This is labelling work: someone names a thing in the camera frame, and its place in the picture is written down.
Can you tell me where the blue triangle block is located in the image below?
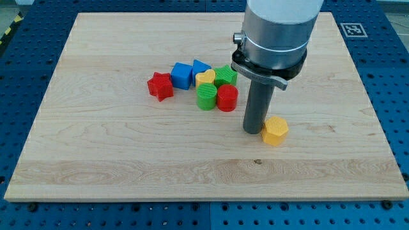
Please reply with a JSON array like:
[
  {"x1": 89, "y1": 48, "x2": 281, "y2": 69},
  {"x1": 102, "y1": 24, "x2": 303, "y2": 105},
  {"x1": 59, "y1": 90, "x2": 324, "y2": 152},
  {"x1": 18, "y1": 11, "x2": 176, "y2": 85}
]
[{"x1": 192, "y1": 59, "x2": 211, "y2": 87}]

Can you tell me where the blue cube block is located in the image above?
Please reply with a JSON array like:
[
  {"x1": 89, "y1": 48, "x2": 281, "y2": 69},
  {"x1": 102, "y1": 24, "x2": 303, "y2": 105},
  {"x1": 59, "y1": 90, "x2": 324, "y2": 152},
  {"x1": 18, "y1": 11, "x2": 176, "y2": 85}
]
[{"x1": 171, "y1": 63, "x2": 192, "y2": 90}]

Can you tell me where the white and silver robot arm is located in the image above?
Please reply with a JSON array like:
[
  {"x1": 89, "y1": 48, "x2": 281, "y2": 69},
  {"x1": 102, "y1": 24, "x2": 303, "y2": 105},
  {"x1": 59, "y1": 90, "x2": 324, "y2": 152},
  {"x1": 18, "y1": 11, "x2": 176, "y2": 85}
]
[{"x1": 231, "y1": 0, "x2": 323, "y2": 134}]

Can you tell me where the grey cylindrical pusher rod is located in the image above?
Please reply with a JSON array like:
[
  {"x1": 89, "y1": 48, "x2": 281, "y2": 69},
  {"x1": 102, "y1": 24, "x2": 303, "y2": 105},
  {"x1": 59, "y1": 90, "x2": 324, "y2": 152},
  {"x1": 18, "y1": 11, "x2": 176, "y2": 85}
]
[{"x1": 243, "y1": 80, "x2": 274, "y2": 134}]

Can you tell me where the red cylinder block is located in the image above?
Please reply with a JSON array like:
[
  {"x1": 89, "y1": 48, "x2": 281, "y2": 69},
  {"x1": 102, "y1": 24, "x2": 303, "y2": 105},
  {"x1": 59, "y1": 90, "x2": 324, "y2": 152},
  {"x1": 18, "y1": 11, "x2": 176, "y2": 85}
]
[{"x1": 217, "y1": 84, "x2": 238, "y2": 112}]

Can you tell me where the black clamp flange with lever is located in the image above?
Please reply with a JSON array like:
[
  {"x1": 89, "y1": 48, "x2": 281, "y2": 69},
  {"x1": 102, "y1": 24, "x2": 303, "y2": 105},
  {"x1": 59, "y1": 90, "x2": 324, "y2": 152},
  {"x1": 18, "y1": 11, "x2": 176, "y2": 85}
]
[{"x1": 231, "y1": 47, "x2": 307, "y2": 91}]

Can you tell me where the yellow heart block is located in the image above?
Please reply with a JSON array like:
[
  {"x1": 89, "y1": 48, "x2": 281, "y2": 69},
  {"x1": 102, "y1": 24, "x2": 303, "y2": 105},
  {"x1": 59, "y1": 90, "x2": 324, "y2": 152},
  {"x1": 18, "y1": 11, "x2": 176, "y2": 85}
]
[{"x1": 195, "y1": 69, "x2": 216, "y2": 88}]

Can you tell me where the green cylinder block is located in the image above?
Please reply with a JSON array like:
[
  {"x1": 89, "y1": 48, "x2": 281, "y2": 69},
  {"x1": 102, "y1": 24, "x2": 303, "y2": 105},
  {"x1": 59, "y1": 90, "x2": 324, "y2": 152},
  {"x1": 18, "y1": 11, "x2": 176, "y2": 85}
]
[{"x1": 196, "y1": 83, "x2": 217, "y2": 111}]

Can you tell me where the white fiducial marker tag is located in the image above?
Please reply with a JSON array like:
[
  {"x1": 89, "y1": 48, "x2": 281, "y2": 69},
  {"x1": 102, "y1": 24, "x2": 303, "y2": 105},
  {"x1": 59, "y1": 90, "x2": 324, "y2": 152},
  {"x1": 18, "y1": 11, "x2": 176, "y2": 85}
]
[{"x1": 340, "y1": 22, "x2": 367, "y2": 38}]

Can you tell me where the green star block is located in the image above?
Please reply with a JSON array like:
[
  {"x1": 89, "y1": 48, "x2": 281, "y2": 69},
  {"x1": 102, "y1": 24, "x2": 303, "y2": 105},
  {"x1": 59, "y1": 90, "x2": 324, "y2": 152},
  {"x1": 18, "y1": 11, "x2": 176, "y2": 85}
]
[{"x1": 214, "y1": 65, "x2": 238, "y2": 88}]

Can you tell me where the wooden board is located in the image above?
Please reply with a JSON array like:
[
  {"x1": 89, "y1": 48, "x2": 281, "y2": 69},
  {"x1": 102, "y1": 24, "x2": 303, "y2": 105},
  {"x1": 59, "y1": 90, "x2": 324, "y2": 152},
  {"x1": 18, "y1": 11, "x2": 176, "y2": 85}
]
[{"x1": 4, "y1": 13, "x2": 408, "y2": 202}]

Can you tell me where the red star block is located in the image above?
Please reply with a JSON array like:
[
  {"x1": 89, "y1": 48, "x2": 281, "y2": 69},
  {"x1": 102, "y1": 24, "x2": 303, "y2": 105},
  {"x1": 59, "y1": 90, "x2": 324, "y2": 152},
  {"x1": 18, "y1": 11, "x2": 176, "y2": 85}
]
[{"x1": 147, "y1": 72, "x2": 174, "y2": 102}]

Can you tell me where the yellow hexagon block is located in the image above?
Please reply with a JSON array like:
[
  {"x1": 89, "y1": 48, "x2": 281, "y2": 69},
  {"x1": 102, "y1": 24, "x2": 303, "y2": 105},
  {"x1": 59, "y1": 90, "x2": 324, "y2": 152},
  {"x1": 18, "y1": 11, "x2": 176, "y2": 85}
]
[{"x1": 261, "y1": 116, "x2": 289, "y2": 146}]

